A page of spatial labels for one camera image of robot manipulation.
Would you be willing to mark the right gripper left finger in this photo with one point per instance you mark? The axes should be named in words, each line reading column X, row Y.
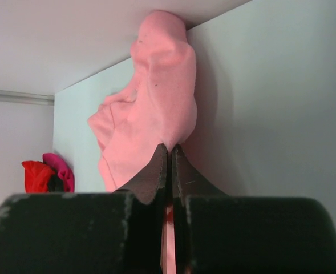
column 118, row 232

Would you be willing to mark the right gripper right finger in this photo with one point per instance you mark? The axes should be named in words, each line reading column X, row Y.
column 218, row 233

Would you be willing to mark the pink t shirt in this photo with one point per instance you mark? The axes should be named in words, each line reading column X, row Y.
column 156, row 107

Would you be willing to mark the folded magenta t shirt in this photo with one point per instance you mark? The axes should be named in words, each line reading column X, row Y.
column 64, row 172

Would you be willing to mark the folded red t shirt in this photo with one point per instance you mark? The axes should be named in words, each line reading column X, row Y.
column 37, row 175

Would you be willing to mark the left aluminium corner post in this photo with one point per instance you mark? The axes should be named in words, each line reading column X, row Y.
column 26, row 98

